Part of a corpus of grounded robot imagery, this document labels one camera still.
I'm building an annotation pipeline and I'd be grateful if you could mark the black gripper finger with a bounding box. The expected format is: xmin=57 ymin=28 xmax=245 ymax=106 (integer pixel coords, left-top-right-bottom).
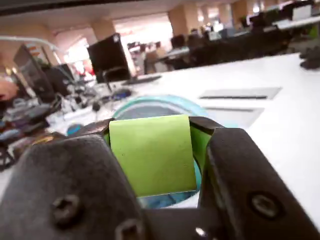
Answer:
xmin=188 ymin=116 xmax=320 ymax=240
xmin=0 ymin=119 xmax=151 ymax=240

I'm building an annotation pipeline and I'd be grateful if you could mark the green cube block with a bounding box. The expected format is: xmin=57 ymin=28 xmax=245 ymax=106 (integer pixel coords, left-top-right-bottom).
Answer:
xmin=108 ymin=114 xmax=198 ymax=199

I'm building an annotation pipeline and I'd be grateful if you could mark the teal whale-shaped bin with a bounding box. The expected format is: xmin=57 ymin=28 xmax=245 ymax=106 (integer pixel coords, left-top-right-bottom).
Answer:
xmin=110 ymin=94 xmax=240 ymax=210

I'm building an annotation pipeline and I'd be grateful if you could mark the bare human hand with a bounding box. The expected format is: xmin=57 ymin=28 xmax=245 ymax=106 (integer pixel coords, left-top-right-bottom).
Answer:
xmin=0 ymin=79 xmax=20 ymax=101

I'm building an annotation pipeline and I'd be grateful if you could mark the dark book with gold print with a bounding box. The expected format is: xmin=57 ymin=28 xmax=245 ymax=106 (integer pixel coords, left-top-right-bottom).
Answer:
xmin=31 ymin=134 xmax=56 ymax=147

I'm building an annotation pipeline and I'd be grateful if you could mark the blue computer mouse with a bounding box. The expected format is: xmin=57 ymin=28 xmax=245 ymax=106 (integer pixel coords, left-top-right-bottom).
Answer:
xmin=66 ymin=122 xmax=83 ymax=136

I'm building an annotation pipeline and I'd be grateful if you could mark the dark tilted monitor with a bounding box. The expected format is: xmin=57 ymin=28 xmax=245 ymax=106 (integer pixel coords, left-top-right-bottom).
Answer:
xmin=13 ymin=44 xmax=56 ymax=102

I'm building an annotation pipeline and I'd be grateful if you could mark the black monitor with stand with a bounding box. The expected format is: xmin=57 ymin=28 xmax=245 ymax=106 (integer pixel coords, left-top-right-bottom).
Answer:
xmin=86 ymin=32 xmax=163 ymax=86

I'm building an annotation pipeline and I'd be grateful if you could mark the grey table cable hatch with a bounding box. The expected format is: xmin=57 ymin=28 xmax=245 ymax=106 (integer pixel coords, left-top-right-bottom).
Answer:
xmin=198 ymin=86 xmax=283 ymax=101

